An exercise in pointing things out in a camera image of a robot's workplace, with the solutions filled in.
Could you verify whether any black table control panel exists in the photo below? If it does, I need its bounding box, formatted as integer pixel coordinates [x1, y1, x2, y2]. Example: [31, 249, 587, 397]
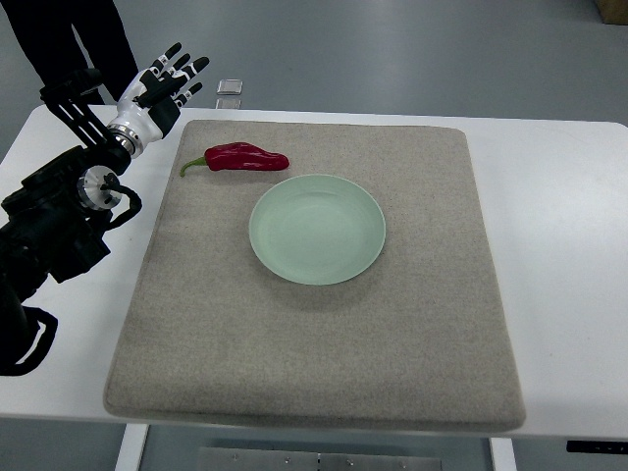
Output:
[566, 441, 628, 455]

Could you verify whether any white table leg right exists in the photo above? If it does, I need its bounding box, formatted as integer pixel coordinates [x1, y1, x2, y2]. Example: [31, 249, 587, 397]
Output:
[489, 438, 517, 471]

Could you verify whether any white table leg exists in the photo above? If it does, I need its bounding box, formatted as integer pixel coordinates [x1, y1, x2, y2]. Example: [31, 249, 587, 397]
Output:
[114, 424, 149, 471]
[489, 438, 517, 471]

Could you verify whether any beige fabric mat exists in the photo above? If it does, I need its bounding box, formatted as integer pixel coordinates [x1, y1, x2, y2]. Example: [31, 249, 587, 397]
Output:
[103, 120, 526, 432]

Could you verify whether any person in black trousers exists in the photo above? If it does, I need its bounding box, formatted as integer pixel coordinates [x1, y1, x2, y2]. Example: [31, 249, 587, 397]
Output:
[1, 1, 138, 100]

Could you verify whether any white table leg left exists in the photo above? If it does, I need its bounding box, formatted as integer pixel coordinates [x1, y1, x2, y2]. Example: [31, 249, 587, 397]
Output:
[114, 424, 149, 471]

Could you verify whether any light green plate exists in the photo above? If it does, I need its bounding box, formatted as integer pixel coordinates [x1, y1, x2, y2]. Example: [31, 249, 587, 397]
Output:
[248, 175, 387, 286]

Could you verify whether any clear floor socket cover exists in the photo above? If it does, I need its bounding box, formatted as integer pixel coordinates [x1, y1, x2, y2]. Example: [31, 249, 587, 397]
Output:
[216, 78, 243, 96]

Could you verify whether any red pepper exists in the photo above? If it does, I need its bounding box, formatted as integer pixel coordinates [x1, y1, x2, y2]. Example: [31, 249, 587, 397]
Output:
[180, 142, 290, 177]

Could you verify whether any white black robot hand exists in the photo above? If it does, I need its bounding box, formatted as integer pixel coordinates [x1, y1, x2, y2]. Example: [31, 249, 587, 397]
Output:
[108, 43, 210, 149]

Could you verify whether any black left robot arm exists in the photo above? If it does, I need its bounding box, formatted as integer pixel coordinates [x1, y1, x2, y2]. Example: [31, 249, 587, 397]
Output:
[1, 69, 141, 377]

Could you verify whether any cardboard box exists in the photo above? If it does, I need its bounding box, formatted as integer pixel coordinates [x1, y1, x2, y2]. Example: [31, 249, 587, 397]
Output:
[595, 0, 628, 26]

